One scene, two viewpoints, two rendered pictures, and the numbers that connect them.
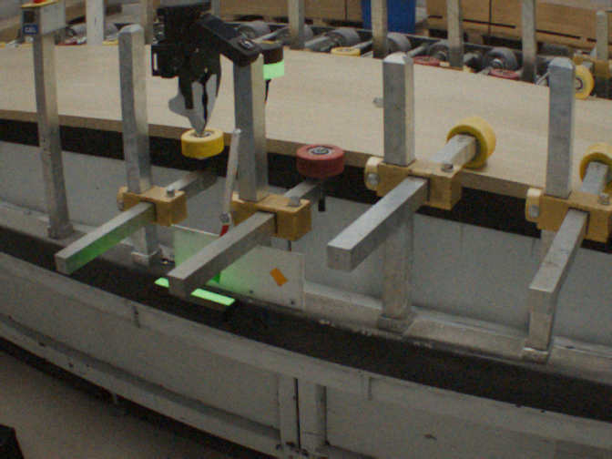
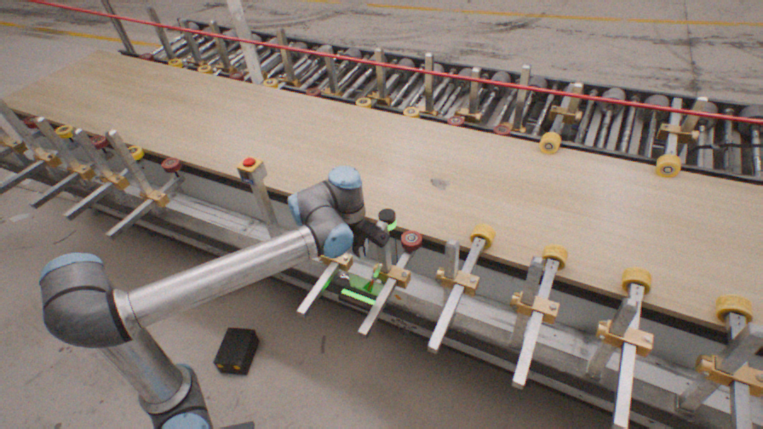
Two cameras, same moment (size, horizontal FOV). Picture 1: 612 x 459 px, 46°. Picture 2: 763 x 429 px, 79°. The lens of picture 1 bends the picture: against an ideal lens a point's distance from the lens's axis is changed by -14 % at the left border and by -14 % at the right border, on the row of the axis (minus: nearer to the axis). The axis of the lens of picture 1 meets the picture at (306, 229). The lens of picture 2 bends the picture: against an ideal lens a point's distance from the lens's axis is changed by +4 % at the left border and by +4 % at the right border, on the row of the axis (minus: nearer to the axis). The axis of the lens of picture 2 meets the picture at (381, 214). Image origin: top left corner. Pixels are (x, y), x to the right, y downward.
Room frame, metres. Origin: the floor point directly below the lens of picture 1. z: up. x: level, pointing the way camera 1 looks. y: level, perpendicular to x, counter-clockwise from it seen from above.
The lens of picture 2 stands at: (0.20, 0.06, 2.19)
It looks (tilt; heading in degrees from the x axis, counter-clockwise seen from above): 45 degrees down; 1
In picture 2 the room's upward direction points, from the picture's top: 6 degrees counter-clockwise
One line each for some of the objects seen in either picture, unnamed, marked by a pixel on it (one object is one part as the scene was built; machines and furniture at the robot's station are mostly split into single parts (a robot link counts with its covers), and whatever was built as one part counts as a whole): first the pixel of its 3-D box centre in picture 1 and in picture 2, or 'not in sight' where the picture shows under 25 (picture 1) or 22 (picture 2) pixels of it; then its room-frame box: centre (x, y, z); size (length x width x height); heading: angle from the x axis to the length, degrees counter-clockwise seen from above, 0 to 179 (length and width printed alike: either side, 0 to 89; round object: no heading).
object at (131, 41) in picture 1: (137, 150); not in sight; (1.35, 0.30, 0.92); 0.04 x 0.04 x 0.48; 60
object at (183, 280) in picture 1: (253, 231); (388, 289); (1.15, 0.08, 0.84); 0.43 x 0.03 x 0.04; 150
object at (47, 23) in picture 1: (42, 18); (252, 171); (1.48, 0.52, 1.18); 0.07 x 0.07 x 0.08; 60
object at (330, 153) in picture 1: (321, 179); (411, 246); (1.33, -0.03, 0.85); 0.08 x 0.08 x 0.11
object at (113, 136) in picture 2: not in sight; (137, 174); (1.85, 1.16, 0.93); 0.04 x 0.04 x 0.48; 60
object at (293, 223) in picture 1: (267, 212); (392, 274); (1.21, 0.06, 0.85); 0.14 x 0.06 x 0.05; 60
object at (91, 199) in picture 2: not in sight; (107, 187); (1.91, 1.37, 0.83); 0.44 x 0.03 x 0.04; 150
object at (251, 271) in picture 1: (234, 266); (378, 289); (1.21, 0.12, 0.75); 0.26 x 0.01 x 0.10; 60
